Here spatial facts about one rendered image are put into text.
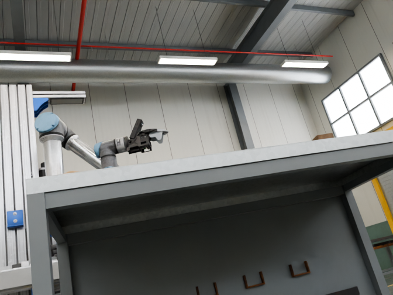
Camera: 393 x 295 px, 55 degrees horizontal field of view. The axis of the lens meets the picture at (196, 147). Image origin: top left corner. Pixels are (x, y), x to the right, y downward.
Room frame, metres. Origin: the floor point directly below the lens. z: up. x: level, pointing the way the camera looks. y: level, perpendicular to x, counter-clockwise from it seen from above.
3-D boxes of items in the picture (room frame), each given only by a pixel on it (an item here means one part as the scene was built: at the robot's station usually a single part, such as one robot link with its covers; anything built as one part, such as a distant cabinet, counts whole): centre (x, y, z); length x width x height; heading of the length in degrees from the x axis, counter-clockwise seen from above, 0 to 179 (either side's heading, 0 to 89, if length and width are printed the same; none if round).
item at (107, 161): (1.71, 0.43, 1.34); 0.11 x 0.08 x 0.11; 179
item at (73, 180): (1.33, -0.11, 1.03); 1.30 x 0.60 x 0.04; 107
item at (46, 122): (1.69, 0.69, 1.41); 0.15 x 0.12 x 0.55; 179
